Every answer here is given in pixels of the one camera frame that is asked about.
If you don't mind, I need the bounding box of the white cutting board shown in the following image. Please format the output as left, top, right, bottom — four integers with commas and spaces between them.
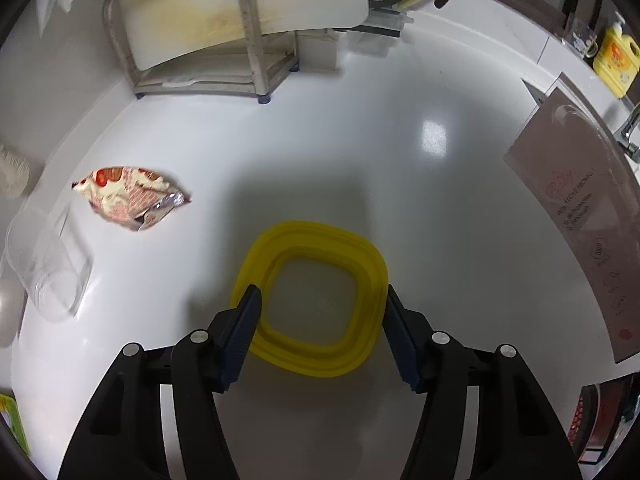
112, 0, 371, 73

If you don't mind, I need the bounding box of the green packet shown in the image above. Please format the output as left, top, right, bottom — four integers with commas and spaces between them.
0, 392, 31, 456

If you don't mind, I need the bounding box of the yellow plastic lid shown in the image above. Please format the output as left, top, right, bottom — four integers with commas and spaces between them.
230, 221, 390, 378

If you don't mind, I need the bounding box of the crumpled snack wrapper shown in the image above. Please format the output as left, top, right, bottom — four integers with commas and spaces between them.
71, 165, 193, 232

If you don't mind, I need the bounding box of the yellow dish soap bottle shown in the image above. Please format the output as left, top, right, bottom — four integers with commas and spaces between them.
592, 12, 640, 100

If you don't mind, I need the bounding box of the glass mug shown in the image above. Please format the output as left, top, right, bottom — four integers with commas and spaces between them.
562, 15, 599, 58

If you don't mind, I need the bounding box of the metal cutting board rack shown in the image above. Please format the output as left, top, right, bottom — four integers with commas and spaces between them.
102, 0, 301, 106

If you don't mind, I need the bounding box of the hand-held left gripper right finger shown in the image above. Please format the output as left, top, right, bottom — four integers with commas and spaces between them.
384, 285, 583, 480

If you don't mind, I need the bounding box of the metal faucet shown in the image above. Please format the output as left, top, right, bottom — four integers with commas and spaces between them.
612, 102, 640, 163

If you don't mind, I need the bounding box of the red patterned item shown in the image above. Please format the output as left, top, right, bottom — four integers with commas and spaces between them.
565, 385, 601, 456

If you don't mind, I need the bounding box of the clear plastic cup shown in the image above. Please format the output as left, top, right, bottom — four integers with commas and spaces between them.
5, 205, 95, 323

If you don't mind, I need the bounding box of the pink brown cardboard box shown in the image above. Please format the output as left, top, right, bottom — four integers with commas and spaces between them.
502, 72, 640, 363

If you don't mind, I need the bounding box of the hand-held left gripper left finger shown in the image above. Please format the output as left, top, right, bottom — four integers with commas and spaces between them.
57, 284, 262, 480

